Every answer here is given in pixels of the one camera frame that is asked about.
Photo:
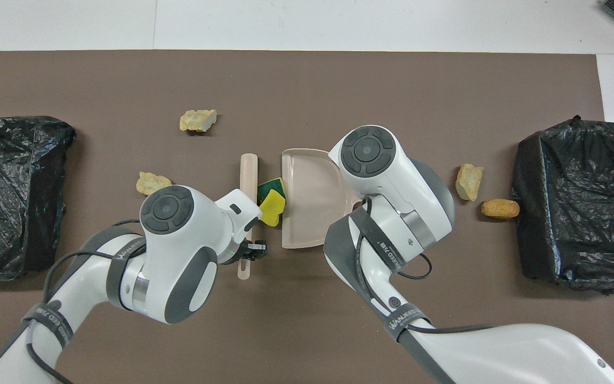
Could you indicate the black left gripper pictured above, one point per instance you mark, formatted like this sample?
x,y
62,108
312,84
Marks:
x,y
237,253

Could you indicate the plain yellow sponge block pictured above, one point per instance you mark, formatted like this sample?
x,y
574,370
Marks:
x,y
272,209

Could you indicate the beige plastic dustpan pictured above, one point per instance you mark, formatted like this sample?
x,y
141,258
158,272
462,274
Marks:
x,y
304,213

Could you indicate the yellow sponge with green pad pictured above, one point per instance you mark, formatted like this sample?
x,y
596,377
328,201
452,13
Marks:
x,y
271,186

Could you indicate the beige hand brush black bristles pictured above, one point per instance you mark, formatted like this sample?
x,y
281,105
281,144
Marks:
x,y
249,176

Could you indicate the beige foam chunk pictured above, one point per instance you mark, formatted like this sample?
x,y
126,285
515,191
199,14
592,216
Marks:
x,y
151,183
469,181
198,120

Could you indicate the orange-brown bread roll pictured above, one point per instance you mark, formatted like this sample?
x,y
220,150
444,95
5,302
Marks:
x,y
500,208

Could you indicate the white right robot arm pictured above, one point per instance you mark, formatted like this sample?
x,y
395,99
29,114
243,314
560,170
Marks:
x,y
387,176

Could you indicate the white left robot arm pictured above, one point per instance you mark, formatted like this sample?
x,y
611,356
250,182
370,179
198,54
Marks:
x,y
168,256

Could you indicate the bin lined with black bag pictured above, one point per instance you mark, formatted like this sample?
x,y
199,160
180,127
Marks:
x,y
579,213
19,186

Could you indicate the brown table mat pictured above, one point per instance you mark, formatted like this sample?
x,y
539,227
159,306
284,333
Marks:
x,y
307,80

